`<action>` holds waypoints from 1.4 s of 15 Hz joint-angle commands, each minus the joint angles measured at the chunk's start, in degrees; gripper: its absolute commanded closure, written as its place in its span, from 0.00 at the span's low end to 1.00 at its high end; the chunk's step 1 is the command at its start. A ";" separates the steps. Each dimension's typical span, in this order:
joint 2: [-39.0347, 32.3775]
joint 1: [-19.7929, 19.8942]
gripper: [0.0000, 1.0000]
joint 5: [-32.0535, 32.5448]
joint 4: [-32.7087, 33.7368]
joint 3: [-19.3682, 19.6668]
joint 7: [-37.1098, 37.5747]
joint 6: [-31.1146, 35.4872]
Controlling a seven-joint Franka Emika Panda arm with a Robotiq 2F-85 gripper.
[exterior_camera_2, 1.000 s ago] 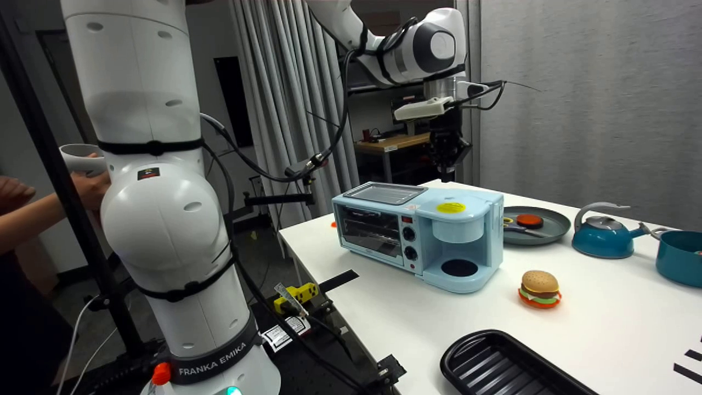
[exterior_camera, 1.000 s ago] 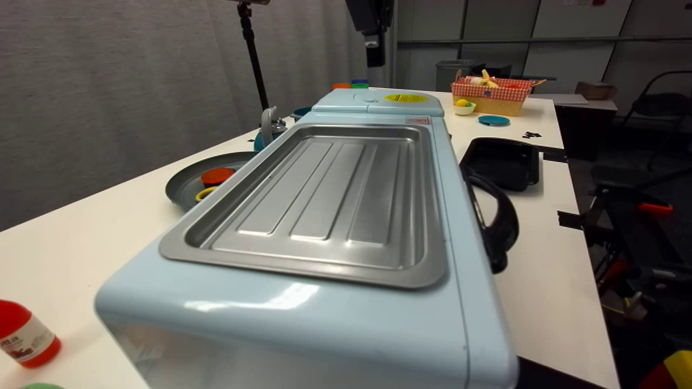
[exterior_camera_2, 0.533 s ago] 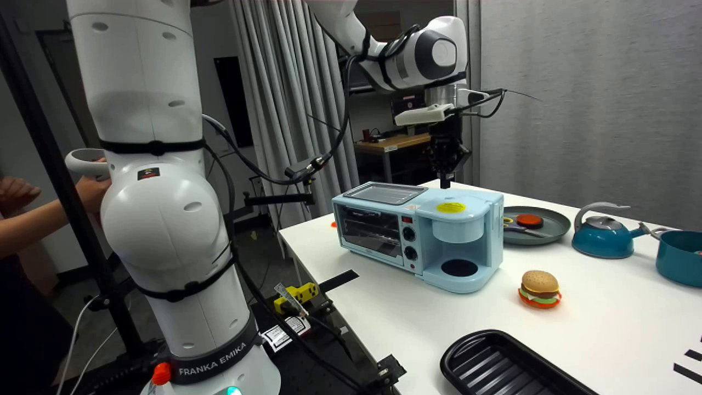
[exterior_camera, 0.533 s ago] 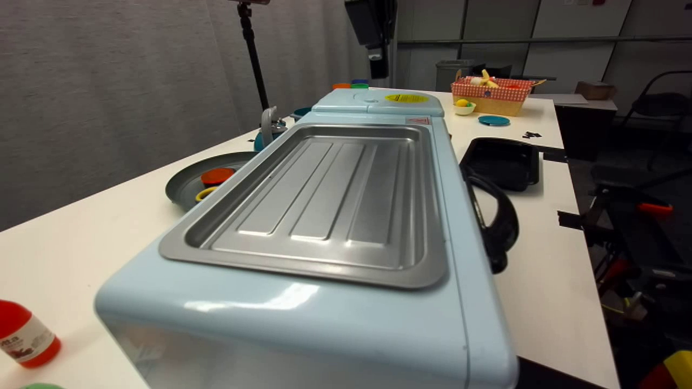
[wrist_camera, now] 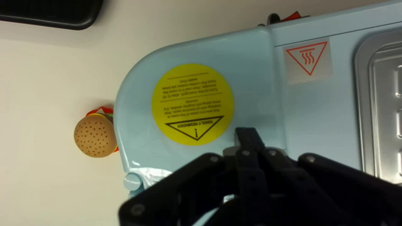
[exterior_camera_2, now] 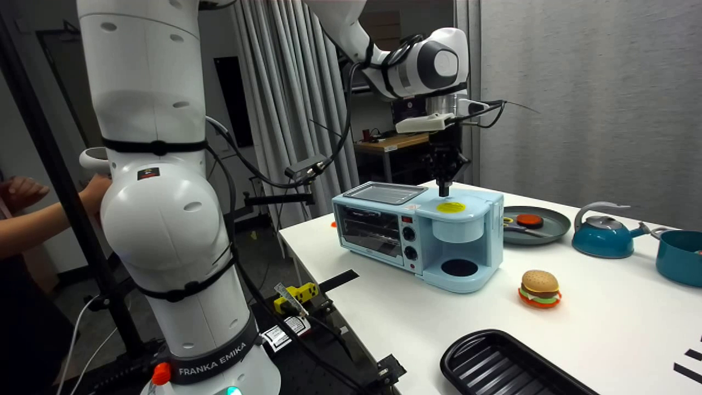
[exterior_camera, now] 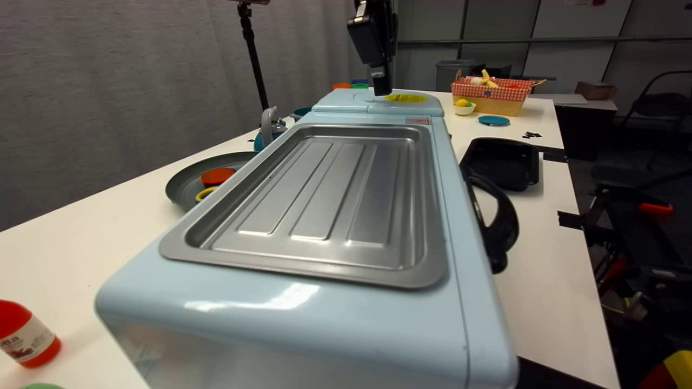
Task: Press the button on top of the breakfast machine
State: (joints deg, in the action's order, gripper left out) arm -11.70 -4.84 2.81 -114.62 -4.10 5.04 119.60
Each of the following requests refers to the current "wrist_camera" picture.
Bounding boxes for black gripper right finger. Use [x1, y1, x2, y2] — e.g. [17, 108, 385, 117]
[250, 127, 402, 226]

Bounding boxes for black ribbed tray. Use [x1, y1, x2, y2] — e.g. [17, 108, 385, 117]
[0, 0, 106, 32]

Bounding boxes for red handled clamp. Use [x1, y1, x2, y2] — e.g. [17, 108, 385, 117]
[268, 10, 311, 25]

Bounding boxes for light blue breakfast machine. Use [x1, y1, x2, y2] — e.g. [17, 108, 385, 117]
[113, 0, 402, 226]

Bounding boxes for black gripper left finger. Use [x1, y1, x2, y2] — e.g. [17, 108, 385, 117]
[119, 127, 253, 226]

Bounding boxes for toy hamburger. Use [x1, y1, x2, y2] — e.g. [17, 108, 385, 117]
[73, 105, 120, 160]

